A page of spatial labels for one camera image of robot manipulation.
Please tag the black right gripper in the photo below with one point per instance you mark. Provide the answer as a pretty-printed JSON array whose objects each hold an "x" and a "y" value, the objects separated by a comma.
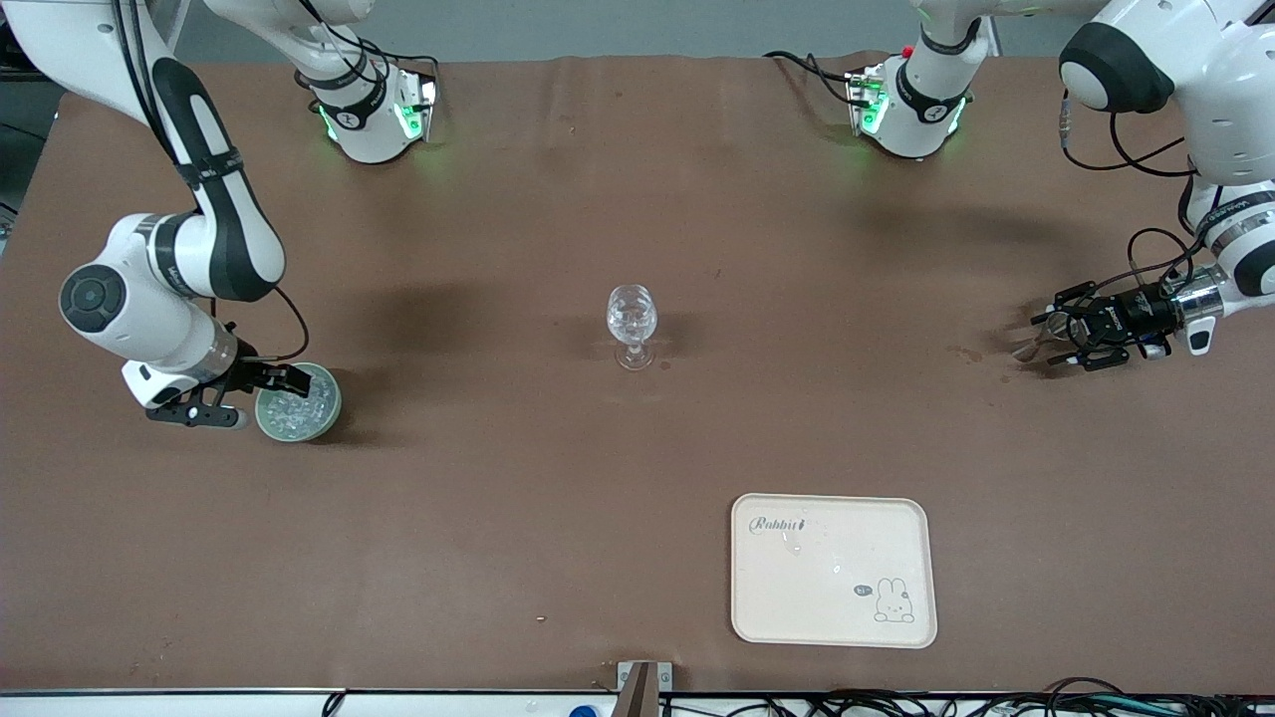
[{"x": 253, "y": 371}]

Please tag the steel double jigger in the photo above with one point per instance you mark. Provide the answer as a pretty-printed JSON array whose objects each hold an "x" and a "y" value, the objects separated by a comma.
[{"x": 1026, "y": 351}]

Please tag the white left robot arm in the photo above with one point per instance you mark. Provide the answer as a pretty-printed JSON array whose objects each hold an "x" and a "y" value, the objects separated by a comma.
[{"x": 1235, "y": 80}]

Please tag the clear wine glass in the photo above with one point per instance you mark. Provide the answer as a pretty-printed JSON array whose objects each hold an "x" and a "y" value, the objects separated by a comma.
[{"x": 632, "y": 319}]

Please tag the grey metal camera bracket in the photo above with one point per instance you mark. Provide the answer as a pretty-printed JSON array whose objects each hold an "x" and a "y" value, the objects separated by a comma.
[{"x": 644, "y": 687}]

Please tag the green ceramic bowl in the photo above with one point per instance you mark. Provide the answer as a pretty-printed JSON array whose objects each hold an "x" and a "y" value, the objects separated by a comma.
[{"x": 269, "y": 426}]

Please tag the clear ice cubes pile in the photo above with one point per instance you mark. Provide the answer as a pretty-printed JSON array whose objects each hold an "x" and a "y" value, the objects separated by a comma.
[{"x": 299, "y": 413}]

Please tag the cream rabbit print tray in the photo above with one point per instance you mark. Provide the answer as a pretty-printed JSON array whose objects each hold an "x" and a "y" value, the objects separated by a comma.
[{"x": 832, "y": 588}]

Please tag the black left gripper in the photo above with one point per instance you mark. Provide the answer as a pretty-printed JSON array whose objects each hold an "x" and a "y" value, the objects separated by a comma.
[{"x": 1134, "y": 313}]

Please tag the brown table cover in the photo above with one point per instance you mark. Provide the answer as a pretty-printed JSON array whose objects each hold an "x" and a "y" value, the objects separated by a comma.
[{"x": 498, "y": 518}]

